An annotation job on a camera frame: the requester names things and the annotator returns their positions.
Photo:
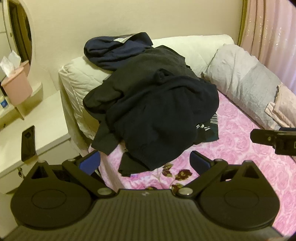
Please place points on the charcoal sweater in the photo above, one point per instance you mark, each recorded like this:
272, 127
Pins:
143, 64

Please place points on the blue lidded jar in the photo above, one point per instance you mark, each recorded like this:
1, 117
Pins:
2, 103

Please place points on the black phone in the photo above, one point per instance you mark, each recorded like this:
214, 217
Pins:
29, 143

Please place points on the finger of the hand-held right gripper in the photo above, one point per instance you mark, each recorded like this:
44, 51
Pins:
263, 137

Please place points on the pink floral blanket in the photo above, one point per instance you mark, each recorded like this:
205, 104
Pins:
242, 157

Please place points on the white vanity desk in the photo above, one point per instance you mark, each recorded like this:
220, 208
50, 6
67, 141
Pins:
46, 115

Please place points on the grey pillow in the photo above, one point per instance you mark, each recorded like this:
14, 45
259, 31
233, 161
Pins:
245, 76

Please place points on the dark navy sweater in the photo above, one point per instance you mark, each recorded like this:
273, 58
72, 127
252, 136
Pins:
161, 115

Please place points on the oval mirror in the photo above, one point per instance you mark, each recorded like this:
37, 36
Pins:
23, 30

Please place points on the white tissue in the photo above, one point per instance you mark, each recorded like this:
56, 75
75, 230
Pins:
9, 64

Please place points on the blue garment with grey label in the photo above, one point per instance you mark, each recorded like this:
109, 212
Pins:
104, 51

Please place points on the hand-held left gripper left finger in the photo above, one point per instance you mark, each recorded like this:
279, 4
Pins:
89, 160

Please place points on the pink beige folded quilt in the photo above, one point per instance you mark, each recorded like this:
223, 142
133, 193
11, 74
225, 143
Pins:
285, 102

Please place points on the pink tissue box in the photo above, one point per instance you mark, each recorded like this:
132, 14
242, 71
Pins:
17, 88

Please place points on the pink curtain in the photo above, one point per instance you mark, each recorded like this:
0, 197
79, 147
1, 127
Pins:
270, 34

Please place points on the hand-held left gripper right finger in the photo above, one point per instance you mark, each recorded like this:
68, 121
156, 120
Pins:
199, 160

